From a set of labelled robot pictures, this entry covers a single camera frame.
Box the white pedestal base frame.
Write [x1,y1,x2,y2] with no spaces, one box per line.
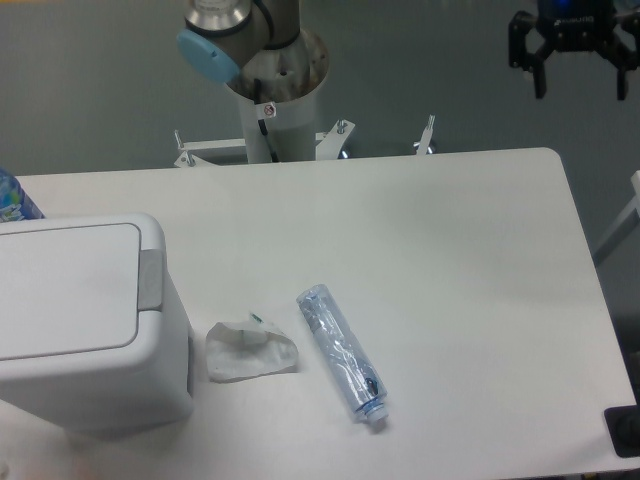
[173,114,437,168]

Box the crumpled white tissue paper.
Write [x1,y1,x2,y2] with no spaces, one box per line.
[205,312,299,383]

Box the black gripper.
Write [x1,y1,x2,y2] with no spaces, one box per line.
[508,0,639,101]

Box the white frame at right edge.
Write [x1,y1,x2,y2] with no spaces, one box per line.
[592,171,639,267]

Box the empty clear plastic bottle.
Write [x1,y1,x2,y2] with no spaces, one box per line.
[296,284,388,426]

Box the white plastic trash can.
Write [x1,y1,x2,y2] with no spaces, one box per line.
[1,213,194,433]

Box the black cable on pedestal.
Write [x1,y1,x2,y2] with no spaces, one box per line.
[253,77,281,164]

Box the blue labelled bottle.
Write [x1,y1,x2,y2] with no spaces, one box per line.
[0,169,45,223]

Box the grey trash can push button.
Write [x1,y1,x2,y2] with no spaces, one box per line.
[137,249,165,311]

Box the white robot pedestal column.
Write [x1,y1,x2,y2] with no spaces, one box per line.
[226,29,329,164]

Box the silver robot arm blue cap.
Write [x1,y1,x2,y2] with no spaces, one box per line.
[177,1,639,104]

